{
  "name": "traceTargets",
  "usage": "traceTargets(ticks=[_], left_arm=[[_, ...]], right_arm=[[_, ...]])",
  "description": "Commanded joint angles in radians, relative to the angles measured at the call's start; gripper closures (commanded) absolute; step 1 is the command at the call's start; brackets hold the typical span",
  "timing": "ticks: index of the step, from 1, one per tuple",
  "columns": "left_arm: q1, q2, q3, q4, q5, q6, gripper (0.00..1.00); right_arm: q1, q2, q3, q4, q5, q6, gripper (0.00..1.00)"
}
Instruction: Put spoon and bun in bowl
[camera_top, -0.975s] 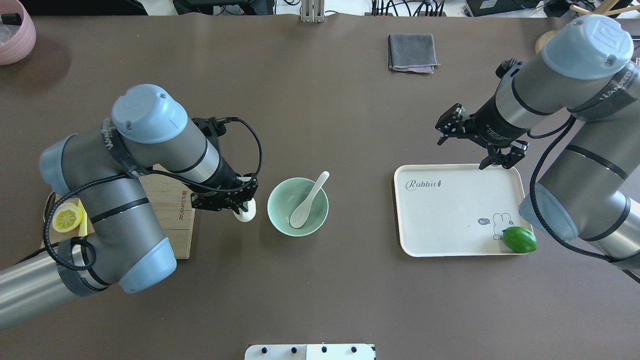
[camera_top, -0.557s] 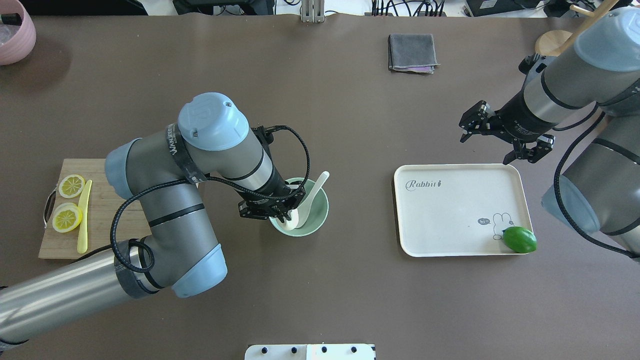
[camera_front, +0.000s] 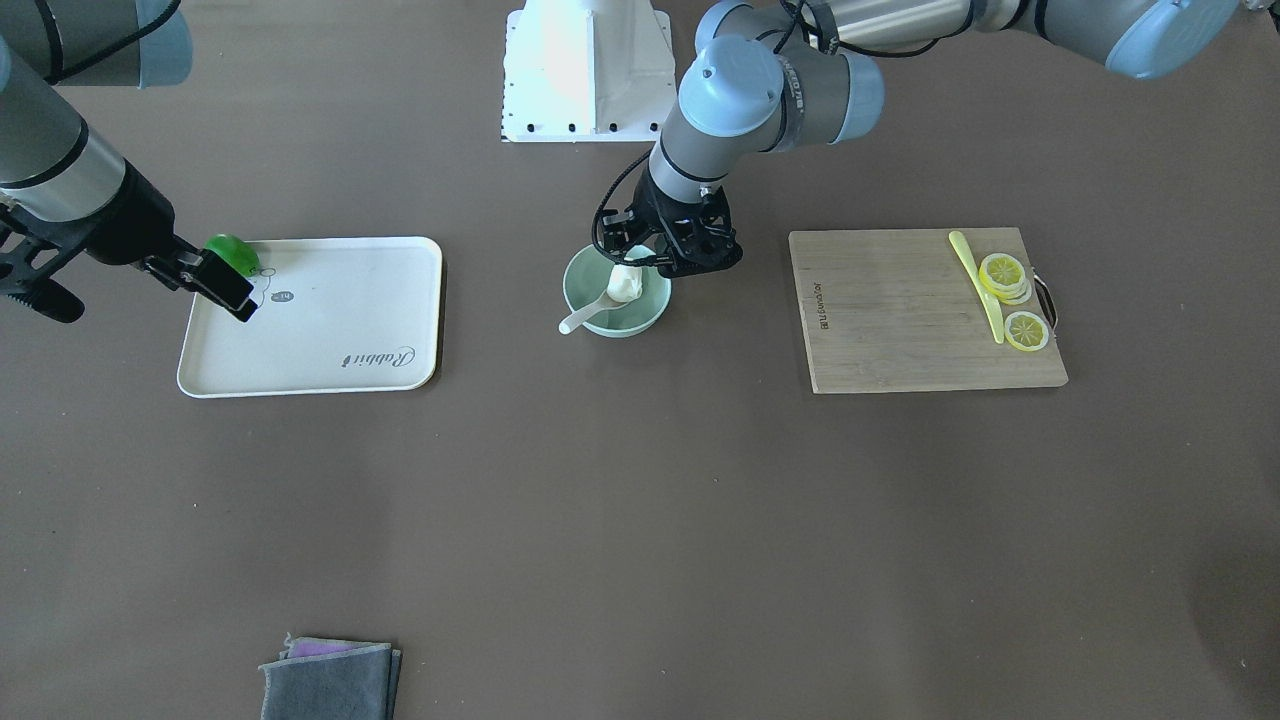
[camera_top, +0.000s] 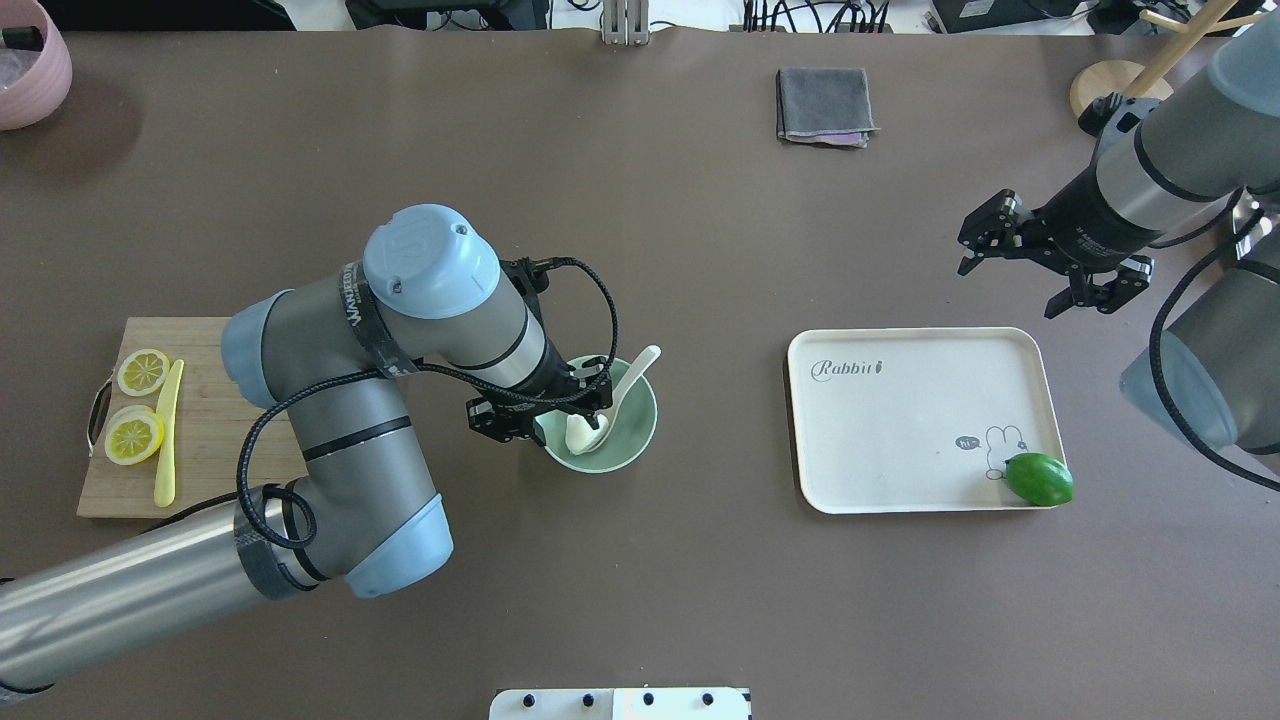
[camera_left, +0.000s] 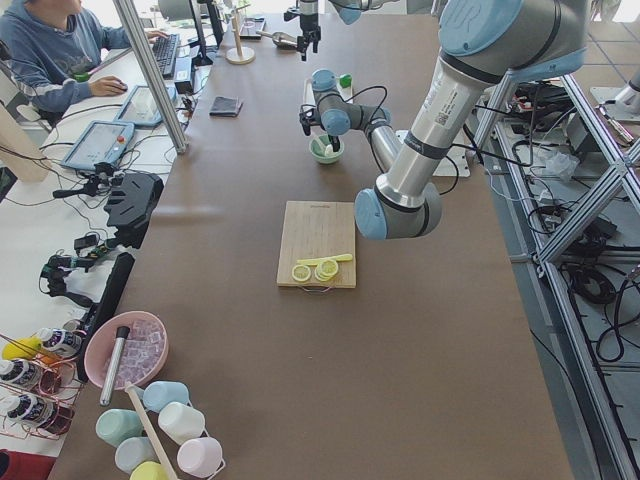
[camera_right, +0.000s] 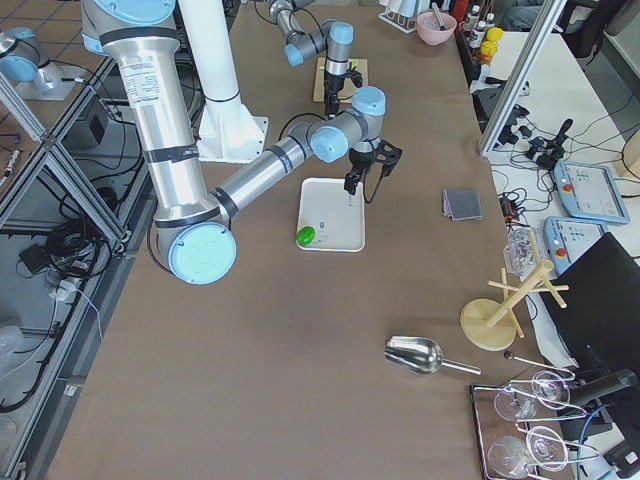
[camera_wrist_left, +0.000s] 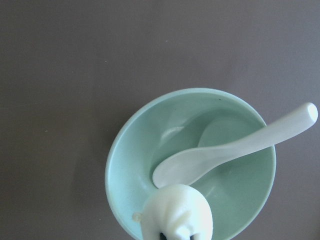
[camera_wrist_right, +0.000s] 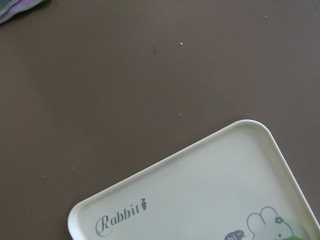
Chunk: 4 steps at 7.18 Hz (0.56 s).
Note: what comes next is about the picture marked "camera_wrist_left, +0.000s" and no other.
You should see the white ceramic spoon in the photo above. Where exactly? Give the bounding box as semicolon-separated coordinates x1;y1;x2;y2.
152;102;319;189

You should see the white steamed bun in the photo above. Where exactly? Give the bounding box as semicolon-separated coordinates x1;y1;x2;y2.
132;184;214;240

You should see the light green bowl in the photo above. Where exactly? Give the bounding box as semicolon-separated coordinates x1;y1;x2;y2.
105;88;276;240

